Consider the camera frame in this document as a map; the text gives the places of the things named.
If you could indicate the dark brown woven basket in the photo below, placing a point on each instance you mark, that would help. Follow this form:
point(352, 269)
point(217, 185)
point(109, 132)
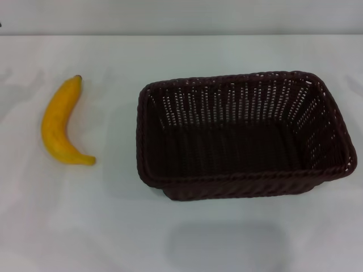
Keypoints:
point(241, 158)

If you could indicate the yellow banana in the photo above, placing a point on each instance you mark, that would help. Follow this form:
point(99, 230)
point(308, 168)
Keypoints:
point(55, 127)

